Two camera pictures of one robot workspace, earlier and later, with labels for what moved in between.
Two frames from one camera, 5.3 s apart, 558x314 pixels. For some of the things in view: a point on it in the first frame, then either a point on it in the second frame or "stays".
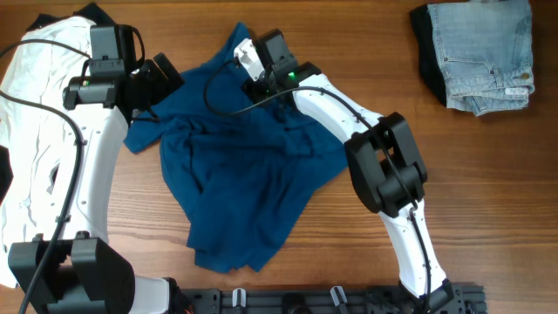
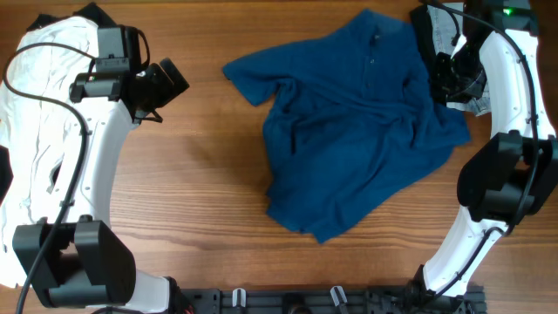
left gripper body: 153,85 stays
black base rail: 452,298 stays
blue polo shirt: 247,174 to 351,114
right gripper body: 260,89 to 462,77
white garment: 34,120 stays
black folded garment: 432,71 stays
